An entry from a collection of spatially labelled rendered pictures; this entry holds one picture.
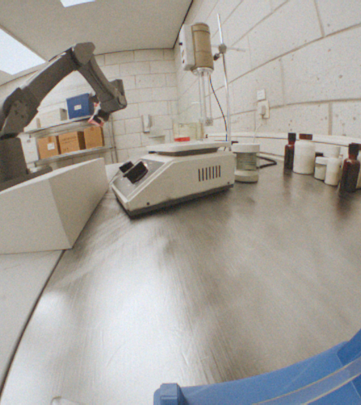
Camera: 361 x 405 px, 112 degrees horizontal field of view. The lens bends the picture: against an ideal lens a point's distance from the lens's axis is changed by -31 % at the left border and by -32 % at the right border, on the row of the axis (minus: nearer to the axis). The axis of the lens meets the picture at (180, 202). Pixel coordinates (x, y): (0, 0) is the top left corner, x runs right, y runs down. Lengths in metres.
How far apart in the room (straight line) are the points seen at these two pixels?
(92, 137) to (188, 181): 2.29
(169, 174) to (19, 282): 0.22
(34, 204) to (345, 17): 0.83
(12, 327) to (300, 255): 0.24
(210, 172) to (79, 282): 0.23
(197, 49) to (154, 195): 0.70
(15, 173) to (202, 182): 0.30
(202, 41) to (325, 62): 0.47
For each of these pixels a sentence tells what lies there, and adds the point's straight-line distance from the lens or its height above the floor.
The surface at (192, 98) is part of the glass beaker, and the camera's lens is 0.31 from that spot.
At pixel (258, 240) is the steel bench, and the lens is 0.18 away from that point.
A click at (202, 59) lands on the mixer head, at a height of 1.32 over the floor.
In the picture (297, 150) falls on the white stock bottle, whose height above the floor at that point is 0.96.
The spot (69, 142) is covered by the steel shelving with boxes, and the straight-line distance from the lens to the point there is 2.63.
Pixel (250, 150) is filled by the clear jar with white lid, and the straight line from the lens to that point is 0.37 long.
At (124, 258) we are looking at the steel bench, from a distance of 0.17.
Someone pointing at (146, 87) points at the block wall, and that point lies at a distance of 2.89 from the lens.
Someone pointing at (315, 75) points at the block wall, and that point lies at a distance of 0.75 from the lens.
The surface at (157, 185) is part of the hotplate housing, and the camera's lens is 0.24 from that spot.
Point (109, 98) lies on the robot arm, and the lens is 0.68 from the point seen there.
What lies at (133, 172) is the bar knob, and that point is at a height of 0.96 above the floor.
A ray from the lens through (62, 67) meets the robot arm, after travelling 0.50.
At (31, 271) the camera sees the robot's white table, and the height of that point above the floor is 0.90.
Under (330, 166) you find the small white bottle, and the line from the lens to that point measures 0.45.
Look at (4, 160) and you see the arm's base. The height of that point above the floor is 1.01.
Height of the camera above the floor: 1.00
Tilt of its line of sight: 21 degrees down
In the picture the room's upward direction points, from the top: 5 degrees counter-clockwise
